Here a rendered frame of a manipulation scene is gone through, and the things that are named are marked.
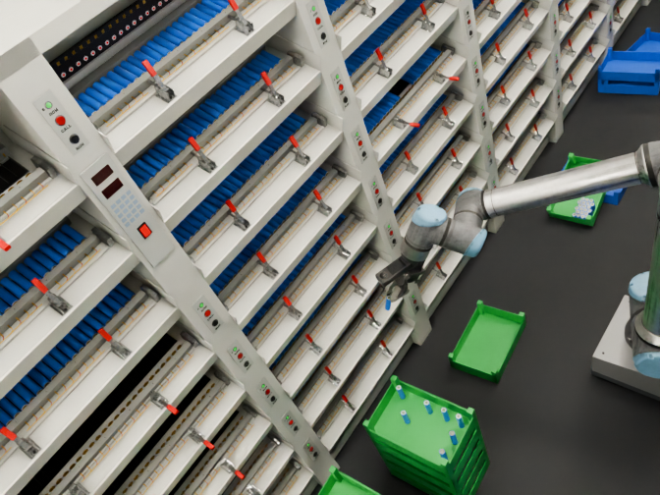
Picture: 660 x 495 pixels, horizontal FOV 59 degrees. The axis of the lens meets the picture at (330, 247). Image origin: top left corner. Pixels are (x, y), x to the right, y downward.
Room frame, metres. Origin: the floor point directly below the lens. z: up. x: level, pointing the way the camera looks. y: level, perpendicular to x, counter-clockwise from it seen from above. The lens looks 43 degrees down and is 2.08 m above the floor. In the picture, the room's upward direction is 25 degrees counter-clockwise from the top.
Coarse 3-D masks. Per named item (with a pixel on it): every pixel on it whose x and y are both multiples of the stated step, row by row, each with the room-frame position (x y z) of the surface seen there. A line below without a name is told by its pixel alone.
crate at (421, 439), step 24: (408, 384) 1.07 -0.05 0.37; (384, 408) 1.05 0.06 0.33; (408, 408) 1.02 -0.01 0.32; (432, 408) 0.98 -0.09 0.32; (456, 408) 0.93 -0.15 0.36; (384, 432) 0.97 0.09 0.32; (408, 432) 0.94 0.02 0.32; (432, 432) 0.90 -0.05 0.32; (456, 432) 0.87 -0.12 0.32; (432, 456) 0.83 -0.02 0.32; (456, 456) 0.79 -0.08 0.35
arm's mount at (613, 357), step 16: (624, 304) 1.14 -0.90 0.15; (624, 320) 1.08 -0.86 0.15; (608, 336) 1.04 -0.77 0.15; (624, 336) 1.02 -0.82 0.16; (608, 352) 0.99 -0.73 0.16; (624, 352) 0.96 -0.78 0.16; (592, 368) 1.00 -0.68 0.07; (608, 368) 0.95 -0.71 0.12; (624, 368) 0.91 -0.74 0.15; (640, 384) 0.87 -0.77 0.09; (656, 384) 0.83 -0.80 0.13
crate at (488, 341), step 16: (480, 304) 1.46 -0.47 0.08; (480, 320) 1.44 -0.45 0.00; (496, 320) 1.40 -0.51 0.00; (512, 320) 1.37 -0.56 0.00; (464, 336) 1.38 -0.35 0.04; (480, 336) 1.37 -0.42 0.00; (496, 336) 1.33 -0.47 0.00; (512, 336) 1.30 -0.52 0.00; (464, 352) 1.33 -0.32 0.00; (480, 352) 1.30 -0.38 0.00; (496, 352) 1.27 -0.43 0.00; (512, 352) 1.23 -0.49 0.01; (464, 368) 1.25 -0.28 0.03; (480, 368) 1.23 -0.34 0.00; (496, 368) 1.20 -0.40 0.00
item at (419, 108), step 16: (448, 48) 1.89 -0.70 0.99; (464, 48) 1.85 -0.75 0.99; (448, 64) 1.84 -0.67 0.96; (464, 64) 1.85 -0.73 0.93; (448, 80) 1.77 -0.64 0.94; (400, 96) 1.75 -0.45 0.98; (416, 96) 1.73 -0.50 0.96; (432, 96) 1.72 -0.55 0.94; (416, 112) 1.66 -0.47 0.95; (384, 144) 1.57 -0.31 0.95; (384, 160) 1.54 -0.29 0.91
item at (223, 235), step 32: (288, 128) 1.49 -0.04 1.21; (320, 128) 1.47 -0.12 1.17; (256, 160) 1.41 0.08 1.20; (288, 160) 1.39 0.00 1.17; (320, 160) 1.39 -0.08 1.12; (224, 192) 1.32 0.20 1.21; (256, 192) 1.31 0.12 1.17; (288, 192) 1.30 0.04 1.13; (192, 224) 1.25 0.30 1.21; (224, 224) 1.24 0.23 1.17; (256, 224) 1.22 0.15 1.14; (192, 256) 1.17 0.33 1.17; (224, 256) 1.15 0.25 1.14
